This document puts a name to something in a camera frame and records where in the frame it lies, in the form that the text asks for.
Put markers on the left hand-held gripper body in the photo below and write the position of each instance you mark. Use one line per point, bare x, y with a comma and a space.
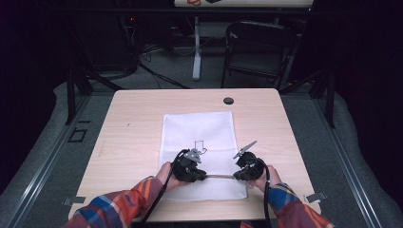
187, 167

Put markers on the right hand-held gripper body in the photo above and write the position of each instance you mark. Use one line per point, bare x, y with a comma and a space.
252, 166

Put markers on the white cloth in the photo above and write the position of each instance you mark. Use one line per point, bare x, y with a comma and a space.
196, 129

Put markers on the person's left hand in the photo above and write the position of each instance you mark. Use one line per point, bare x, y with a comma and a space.
166, 175

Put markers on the person's right hand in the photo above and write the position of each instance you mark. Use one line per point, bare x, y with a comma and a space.
272, 179

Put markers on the grey metal clip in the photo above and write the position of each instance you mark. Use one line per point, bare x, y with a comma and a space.
315, 197
74, 200

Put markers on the black folding chair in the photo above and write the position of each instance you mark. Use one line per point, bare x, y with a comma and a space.
258, 47

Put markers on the white table leg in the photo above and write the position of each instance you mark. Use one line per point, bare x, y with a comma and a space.
197, 47

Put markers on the aluminium floor rail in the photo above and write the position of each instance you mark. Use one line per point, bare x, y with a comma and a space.
348, 164
41, 177

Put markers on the black frame stand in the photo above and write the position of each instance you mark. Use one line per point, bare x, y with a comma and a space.
329, 98
71, 95

